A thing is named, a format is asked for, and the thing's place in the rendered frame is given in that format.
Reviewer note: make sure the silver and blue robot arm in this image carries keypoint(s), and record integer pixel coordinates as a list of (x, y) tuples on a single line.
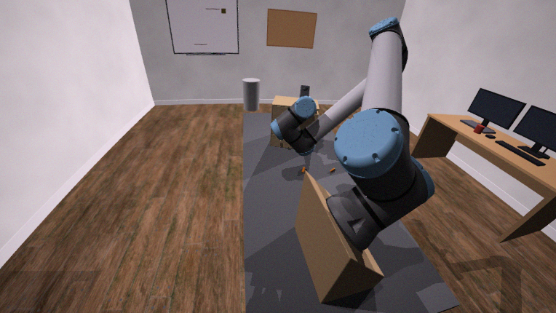
[(371, 147)]

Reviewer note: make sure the wooden chest of drawers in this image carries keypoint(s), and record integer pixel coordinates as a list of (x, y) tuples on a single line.
[(286, 101)]

